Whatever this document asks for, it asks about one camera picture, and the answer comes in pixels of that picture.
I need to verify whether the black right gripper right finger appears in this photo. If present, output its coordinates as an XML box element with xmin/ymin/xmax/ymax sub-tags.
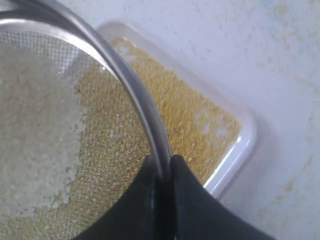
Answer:
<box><xmin>170</xmin><ymin>155</ymin><xmax>274</xmax><ymax>240</ymax></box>

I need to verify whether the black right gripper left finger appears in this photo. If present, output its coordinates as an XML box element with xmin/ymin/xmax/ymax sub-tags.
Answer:
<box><xmin>74</xmin><ymin>155</ymin><xmax>157</xmax><ymax>240</ymax></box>

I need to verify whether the yellow and white grain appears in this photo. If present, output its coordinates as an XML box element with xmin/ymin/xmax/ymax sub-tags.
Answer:
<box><xmin>0</xmin><ymin>35</ymin><xmax>241</xmax><ymax>240</ymax></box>

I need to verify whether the round stainless steel sieve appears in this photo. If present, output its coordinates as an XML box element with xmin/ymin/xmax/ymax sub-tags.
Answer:
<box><xmin>0</xmin><ymin>0</ymin><xmax>176</xmax><ymax>240</ymax></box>

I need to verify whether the white rectangular plastic tray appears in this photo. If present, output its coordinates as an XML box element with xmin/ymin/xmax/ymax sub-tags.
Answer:
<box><xmin>97</xmin><ymin>20</ymin><xmax>257</xmax><ymax>199</ymax></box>

